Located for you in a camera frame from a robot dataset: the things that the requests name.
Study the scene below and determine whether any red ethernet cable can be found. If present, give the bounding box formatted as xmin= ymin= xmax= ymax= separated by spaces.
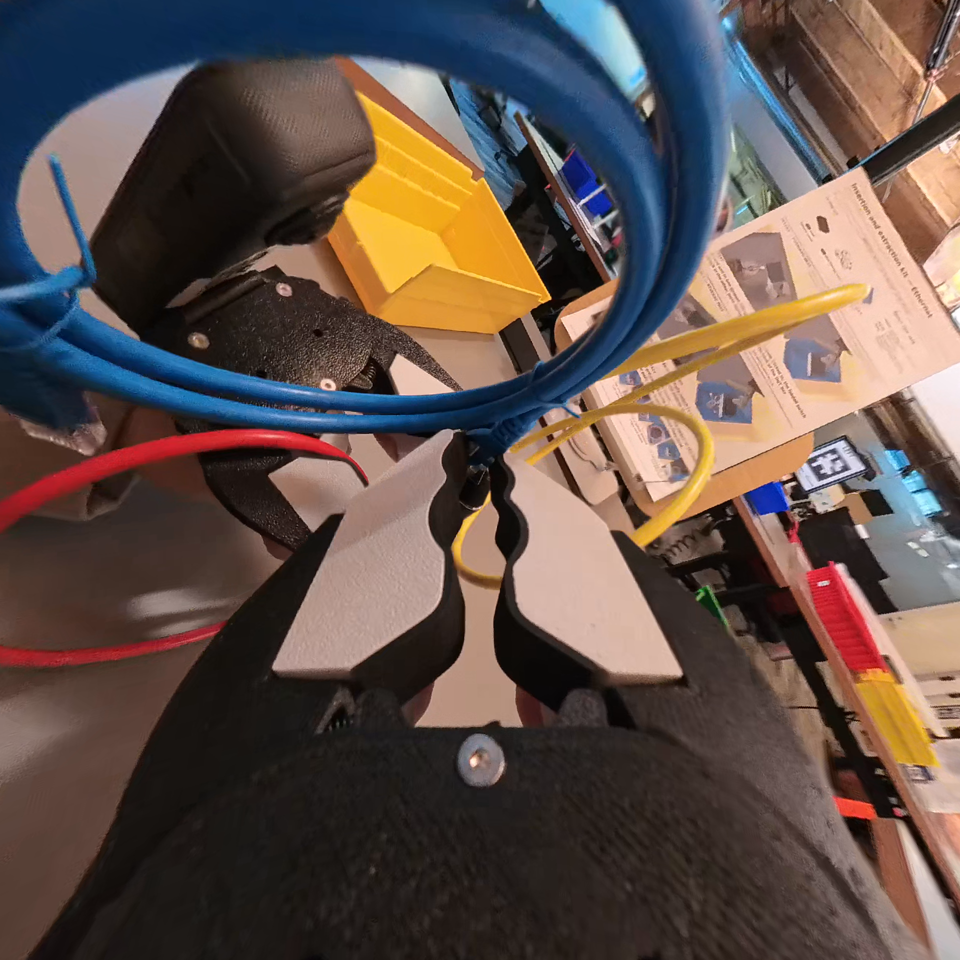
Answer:
xmin=0 ymin=429 xmax=370 ymax=669

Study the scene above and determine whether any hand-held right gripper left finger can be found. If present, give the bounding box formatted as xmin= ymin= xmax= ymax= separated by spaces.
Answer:
xmin=271 ymin=429 xmax=468 ymax=702

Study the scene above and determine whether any black-framed printed tag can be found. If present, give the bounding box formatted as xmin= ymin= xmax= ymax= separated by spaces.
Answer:
xmin=793 ymin=436 xmax=876 ymax=494

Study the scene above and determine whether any blue ethernet cable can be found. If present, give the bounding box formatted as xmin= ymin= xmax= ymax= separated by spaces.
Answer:
xmin=0 ymin=0 xmax=734 ymax=468

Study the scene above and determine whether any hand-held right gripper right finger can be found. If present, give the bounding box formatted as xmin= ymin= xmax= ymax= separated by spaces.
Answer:
xmin=491 ymin=453 xmax=685 ymax=710

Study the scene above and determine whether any stack of yellow parts bins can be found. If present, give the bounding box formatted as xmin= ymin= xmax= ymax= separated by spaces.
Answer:
xmin=855 ymin=669 xmax=940 ymax=768

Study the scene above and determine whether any yellow ethernet cable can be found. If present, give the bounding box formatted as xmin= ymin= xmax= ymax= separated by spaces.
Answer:
xmin=452 ymin=283 xmax=871 ymax=590

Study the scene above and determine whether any large yellow storage bin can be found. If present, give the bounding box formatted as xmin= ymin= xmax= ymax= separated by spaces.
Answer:
xmin=327 ymin=91 xmax=552 ymax=336

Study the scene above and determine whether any printed instruction sheet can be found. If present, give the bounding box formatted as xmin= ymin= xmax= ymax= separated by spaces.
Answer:
xmin=562 ymin=168 xmax=960 ymax=504

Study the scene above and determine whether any white board stand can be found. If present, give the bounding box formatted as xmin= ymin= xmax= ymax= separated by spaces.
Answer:
xmin=558 ymin=431 xmax=622 ymax=506

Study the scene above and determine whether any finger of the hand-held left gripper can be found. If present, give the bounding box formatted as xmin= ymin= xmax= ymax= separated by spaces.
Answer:
xmin=266 ymin=448 xmax=370 ymax=530
xmin=388 ymin=352 xmax=460 ymax=397

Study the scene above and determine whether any instruction sheet on clipboard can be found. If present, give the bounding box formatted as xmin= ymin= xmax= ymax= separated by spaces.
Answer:
xmin=555 ymin=298 xmax=816 ymax=520

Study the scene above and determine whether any red parts bin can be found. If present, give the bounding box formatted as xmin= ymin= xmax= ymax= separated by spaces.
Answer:
xmin=806 ymin=562 xmax=891 ymax=674

